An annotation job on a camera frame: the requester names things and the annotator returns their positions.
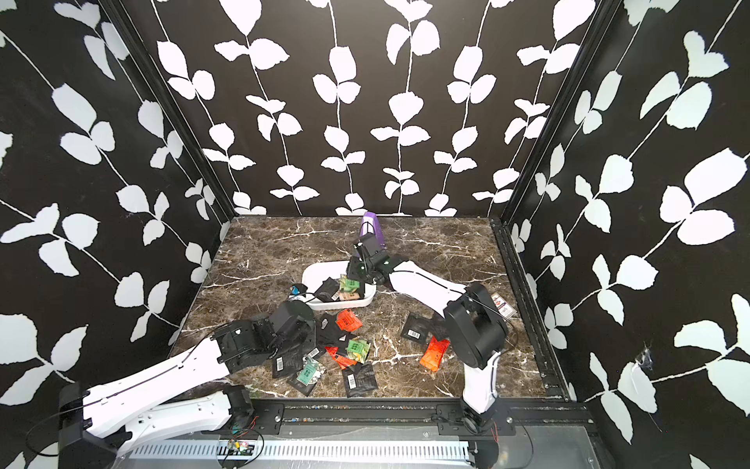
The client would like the beige tea bag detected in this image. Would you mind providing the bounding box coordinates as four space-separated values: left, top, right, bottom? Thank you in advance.
338 292 361 302

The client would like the black tea bag with barcode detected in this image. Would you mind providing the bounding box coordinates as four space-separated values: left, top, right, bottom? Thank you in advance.
314 277 340 303

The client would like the orange red tea bag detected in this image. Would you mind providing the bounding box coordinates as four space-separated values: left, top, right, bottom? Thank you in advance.
420 337 450 372

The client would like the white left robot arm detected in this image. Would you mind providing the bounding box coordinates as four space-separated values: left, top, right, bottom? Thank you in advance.
58 300 314 468

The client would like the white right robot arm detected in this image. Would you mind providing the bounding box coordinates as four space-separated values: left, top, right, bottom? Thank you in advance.
347 233 509 419

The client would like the green yellow tea bag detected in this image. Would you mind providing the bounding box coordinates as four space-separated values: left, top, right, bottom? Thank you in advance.
339 276 361 293

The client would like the black tea bag front left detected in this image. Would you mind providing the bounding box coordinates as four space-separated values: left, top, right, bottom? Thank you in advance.
271 350 304 379

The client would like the green grape oolong tea bag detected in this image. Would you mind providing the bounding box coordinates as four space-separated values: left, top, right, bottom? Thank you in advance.
287 358 326 397

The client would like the white plastic storage box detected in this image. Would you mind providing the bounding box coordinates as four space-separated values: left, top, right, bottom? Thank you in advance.
298 261 377 311

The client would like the red tea bag under green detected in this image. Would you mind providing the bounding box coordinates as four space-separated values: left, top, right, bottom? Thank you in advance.
325 347 357 369

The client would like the green tea bag centre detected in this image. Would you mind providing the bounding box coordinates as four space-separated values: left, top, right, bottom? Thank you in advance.
346 338 371 363

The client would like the black tea bag barcode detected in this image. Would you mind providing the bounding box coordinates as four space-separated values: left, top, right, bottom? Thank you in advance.
400 313 434 346

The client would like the black tea bag front centre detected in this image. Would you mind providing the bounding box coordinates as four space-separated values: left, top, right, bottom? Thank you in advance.
342 363 378 398

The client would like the purple metronome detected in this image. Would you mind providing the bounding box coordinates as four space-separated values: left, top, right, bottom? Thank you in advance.
359 211 386 248

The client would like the white red card pack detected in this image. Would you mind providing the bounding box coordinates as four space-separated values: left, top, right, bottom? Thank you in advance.
491 293 517 320

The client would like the perforated white metal rail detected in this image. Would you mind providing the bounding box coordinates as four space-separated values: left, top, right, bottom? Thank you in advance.
128 440 474 465

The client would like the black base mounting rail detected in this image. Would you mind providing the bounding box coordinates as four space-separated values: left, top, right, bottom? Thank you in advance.
220 398 594 438

